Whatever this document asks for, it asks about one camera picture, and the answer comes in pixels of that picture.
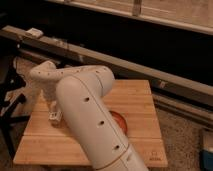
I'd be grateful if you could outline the orange ceramic bowl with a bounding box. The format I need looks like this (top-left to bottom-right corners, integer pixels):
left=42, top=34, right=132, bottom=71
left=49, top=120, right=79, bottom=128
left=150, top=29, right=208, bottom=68
left=111, top=111, right=128, bottom=133

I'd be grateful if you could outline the long grey metal rail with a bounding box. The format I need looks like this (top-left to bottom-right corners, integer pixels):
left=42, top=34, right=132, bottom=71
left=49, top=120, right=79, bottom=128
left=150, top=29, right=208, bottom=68
left=0, top=25, right=213, bottom=107

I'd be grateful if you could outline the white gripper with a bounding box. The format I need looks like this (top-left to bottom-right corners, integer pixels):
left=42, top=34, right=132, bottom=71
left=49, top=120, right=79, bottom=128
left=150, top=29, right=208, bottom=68
left=42, top=83, right=56, bottom=102

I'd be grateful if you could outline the blue and white box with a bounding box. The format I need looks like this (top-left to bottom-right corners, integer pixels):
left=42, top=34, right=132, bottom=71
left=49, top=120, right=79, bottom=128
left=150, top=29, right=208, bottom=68
left=199, top=129, right=213, bottom=171

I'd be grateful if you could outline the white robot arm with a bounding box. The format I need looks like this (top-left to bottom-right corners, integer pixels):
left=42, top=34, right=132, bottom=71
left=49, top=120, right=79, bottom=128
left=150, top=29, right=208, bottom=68
left=30, top=61, right=149, bottom=171

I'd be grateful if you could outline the small white box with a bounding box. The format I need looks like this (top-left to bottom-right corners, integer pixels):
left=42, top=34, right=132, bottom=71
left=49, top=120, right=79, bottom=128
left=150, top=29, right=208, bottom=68
left=26, top=28, right=43, bottom=38

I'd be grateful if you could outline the white plastic bottle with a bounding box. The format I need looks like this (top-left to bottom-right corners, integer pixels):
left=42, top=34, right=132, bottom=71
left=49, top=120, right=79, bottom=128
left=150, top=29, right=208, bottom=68
left=49, top=101, right=62, bottom=125

